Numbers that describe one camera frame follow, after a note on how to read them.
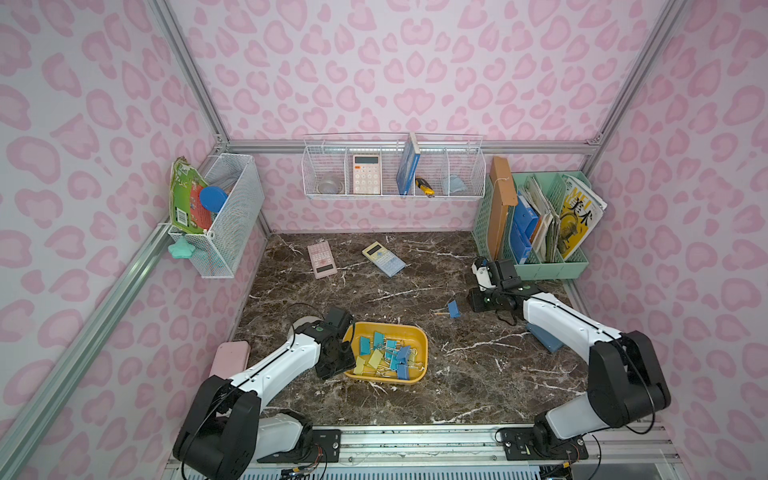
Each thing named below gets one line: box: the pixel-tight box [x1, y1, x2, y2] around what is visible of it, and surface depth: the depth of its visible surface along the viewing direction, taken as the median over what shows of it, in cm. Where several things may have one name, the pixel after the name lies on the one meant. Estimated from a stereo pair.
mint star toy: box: [168, 236, 196, 259], surface depth 65 cm
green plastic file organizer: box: [472, 170, 592, 280], surface depth 102 cm
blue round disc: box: [200, 186, 228, 213], surface depth 77 cm
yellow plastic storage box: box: [342, 322, 429, 384], surface depth 87 cm
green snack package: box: [169, 156, 213, 233], surface depth 72 cm
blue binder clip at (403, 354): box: [398, 345, 411, 365], surface depth 84 cm
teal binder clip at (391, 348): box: [385, 340, 400, 358], surface depth 87 cm
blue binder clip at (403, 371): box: [398, 361, 409, 380], surface depth 84 cm
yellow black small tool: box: [415, 177, 436, 198], surface depth 94 cm
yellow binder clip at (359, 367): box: [353, 356, 365, 375], surface depth 87 cm
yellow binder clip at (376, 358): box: [368, 348, 384, 369], surface depth 87 cm
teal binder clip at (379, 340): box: [373, 332, 385, 350], surface depth 92 cm
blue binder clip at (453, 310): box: [448, 300, 461, 319], surface depth 98 cm
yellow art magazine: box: [559, 175, 604, 261], surface depth 100 cm
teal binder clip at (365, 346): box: [360, 336, 371, 356], surface depth 90 cm
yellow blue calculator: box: [362, 241, 407, 278], surface depth 112 cm
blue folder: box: [510, 191, 539, 265], surface depth 99 cm
